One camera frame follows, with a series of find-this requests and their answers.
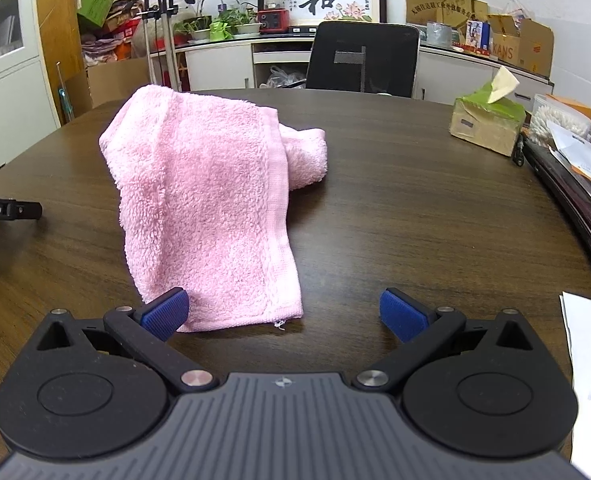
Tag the small potted plant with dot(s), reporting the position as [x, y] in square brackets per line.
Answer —
[245, 22]

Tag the white paper sheet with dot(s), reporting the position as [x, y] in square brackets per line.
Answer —
[590, 360]

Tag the tall potted plant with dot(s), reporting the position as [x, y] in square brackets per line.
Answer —
[200, 15]

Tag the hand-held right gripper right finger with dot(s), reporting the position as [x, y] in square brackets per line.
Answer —
[400, 312]

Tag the green cardboard box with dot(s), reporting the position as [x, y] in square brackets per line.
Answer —
[95, 2]

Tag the clear cotton swab box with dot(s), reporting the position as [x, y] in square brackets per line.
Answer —
[558, 120]

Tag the open brown cardboard box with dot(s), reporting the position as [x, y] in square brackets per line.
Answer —
[533, 45]

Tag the plastic bag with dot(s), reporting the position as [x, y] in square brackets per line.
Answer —
[285, 79]

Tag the green tissue box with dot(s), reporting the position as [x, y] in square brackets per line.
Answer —
[480, 125]

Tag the plain cardboard box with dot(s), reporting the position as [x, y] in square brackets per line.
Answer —
[118, 82]

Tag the pink towel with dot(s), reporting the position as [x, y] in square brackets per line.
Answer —
[200, 185]

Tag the loose papers pile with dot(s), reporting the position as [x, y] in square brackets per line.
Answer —
[585, 160]

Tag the white glass-door cabinet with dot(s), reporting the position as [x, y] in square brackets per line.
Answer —
[5, 85]

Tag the brown wooden cupboard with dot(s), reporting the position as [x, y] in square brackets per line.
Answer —
[58, 25]

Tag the red blender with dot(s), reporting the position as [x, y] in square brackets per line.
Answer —
[274, 17]

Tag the black office chair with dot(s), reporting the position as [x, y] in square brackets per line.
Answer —
[385, 70]

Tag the white low counter cabinet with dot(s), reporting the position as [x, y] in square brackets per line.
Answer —
[215, 65]

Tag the clear plastic wrapped container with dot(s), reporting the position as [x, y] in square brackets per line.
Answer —
[440, 32]

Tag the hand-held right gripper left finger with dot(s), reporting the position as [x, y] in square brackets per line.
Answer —
[168, 312]

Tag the printed cardboard sheet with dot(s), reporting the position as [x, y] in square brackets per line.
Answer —
[440, 5]

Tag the colourful small box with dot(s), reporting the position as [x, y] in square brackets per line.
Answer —
[477, 35]

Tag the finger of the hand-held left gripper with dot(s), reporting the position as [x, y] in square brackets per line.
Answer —
[25, 208]

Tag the black-topped metal stand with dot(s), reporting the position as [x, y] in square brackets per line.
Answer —
[163, 20]

